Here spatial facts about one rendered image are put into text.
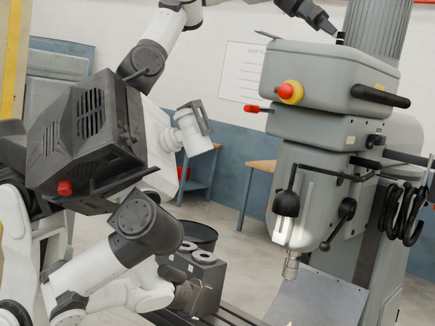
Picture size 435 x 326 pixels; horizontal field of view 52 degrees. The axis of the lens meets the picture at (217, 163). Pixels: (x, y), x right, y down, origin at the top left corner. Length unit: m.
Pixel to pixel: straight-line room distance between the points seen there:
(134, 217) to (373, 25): 0.95
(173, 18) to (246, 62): 5.26
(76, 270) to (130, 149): 0.29
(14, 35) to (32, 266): 1.53
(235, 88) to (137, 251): 5.71
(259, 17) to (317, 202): 5.43
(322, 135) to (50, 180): 0.68
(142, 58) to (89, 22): 7.94
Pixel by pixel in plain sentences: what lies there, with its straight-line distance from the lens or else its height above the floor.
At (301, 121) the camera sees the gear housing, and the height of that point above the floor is 1.69.
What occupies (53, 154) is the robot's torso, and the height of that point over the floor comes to 1.54.
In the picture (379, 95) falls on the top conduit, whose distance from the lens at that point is 1.23.
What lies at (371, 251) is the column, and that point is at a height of 1.26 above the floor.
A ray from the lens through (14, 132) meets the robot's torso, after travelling 1.31.
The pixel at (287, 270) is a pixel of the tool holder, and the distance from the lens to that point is 1.43.
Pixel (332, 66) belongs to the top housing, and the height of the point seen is 1.83.
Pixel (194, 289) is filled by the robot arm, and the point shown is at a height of 1.15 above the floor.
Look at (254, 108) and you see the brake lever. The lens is 1.18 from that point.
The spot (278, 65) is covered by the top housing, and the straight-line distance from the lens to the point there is 1.18.
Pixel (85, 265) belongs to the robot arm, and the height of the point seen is 1.32.
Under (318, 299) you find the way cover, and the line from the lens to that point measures 1.80.
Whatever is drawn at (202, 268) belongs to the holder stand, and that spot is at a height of 1.15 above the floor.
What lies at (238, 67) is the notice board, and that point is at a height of 2.02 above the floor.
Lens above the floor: 1.75
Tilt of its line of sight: 10 degrees down
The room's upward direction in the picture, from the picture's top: 10 degrees clockwise
